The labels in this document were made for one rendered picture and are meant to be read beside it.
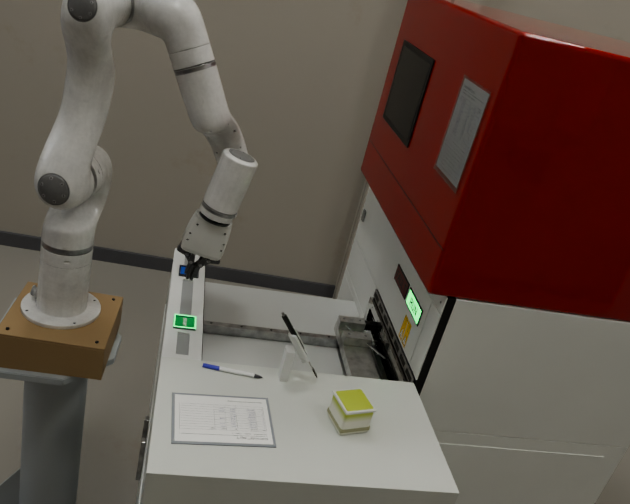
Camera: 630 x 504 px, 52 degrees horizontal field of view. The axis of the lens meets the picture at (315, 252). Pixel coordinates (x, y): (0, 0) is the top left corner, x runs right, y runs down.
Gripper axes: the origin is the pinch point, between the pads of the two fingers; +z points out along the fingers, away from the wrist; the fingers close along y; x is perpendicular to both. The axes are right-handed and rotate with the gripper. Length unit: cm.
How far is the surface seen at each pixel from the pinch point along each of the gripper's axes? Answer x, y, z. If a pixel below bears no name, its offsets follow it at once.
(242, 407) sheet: 30.4, -16.7, 11.4
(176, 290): -15.3, -0.8, 15.6
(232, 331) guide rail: -17.0, -20.6, 24.1
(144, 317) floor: -143, -11, 112
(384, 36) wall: -189, -73, -58
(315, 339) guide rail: -17, -45, 18
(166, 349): 11.7, 0.0, 15.8
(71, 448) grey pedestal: -2, 11, 66
